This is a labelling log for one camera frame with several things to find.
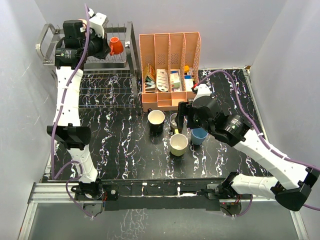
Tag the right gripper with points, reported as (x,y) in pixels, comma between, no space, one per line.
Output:
(184,108)

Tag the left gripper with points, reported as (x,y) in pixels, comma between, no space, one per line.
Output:
(105,48)

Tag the orange ceramic mug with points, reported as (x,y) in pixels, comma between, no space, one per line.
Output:
(116,46)

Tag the cream and brown tumbler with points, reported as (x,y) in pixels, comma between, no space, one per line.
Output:
(172,121)

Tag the black mug white inside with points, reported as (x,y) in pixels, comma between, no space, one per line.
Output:
(156,119)

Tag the blue plastic cup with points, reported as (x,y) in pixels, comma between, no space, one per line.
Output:
(198,135)

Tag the light green mug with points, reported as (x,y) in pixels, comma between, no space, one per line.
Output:
(178,143)

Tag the tall pink cup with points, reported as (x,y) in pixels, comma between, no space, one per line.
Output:
(84,23)

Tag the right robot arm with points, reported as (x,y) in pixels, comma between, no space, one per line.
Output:
(290,183)

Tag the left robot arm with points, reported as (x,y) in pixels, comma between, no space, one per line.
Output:
(82,39)

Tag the steel two-tier dish rack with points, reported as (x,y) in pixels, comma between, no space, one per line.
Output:
(113,82)

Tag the blue white box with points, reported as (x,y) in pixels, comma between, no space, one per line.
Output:
(189,82)

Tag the green white medicine box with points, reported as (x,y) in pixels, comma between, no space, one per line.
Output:
(175,80)

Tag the white barcode card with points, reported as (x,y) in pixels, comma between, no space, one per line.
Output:
(162,80)

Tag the yellow capped bottle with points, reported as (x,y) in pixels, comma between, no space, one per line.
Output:
(186,69)

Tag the peach plastic desk organizer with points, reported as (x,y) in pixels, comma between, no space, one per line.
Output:
(169,51)

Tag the orange booklet stack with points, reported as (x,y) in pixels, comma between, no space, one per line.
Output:
(149,72)

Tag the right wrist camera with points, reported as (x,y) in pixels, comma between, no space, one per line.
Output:
(202,90)

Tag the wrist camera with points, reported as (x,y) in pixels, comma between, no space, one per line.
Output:
(98,21)
(202,90)

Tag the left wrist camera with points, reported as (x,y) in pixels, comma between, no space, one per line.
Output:
(98,21)

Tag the aluminium rail frame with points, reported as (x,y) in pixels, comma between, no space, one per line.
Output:
(160,210)

